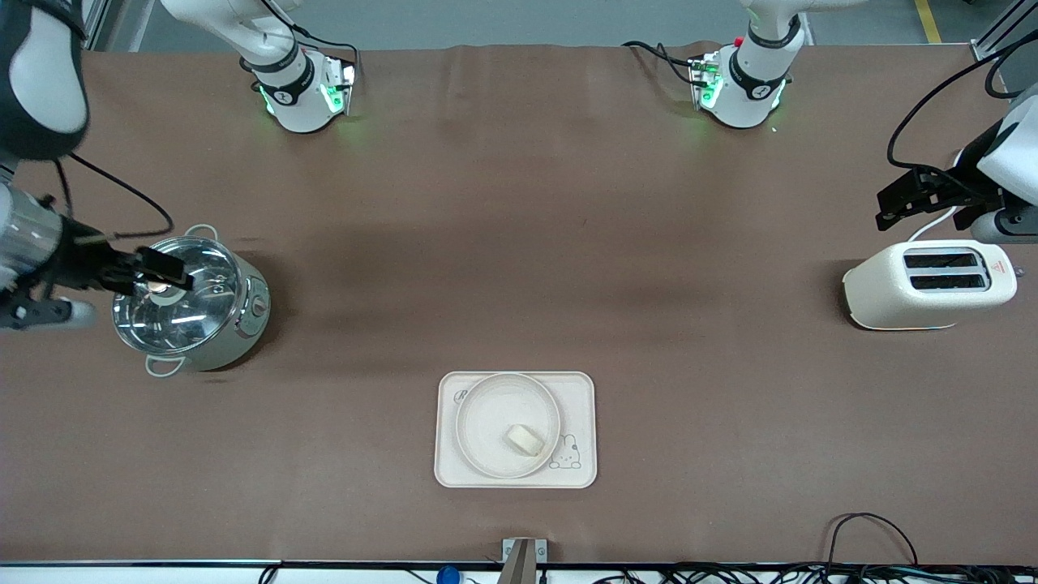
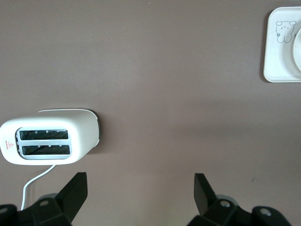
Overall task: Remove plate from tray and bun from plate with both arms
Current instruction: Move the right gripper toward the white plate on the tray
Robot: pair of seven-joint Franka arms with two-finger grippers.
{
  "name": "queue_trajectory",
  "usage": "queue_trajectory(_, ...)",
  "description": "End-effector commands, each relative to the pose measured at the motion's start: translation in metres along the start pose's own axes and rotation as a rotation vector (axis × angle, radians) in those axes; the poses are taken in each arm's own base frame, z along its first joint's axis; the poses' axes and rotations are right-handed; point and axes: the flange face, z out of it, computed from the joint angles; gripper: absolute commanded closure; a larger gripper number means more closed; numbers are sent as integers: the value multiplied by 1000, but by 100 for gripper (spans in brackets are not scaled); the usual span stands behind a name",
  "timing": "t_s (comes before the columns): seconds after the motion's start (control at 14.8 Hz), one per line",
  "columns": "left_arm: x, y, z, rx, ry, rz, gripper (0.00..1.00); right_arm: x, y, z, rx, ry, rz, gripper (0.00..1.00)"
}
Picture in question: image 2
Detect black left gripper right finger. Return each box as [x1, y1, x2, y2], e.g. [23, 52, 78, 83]
[188, 173, 291, 226]

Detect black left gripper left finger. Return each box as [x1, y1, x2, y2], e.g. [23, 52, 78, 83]
[0, 172, 88, 226]

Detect white round plate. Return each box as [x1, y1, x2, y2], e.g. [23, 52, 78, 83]
[291, 28, 301, 73]

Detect white two-slot toaster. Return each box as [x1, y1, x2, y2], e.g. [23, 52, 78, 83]
[0, 108, 101, 166]

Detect white tray with bear print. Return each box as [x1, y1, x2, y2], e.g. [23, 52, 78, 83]
[262, 6, 301, 83]

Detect white toaster power cable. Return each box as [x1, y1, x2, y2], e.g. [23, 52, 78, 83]
[20, 164, 57, 211]

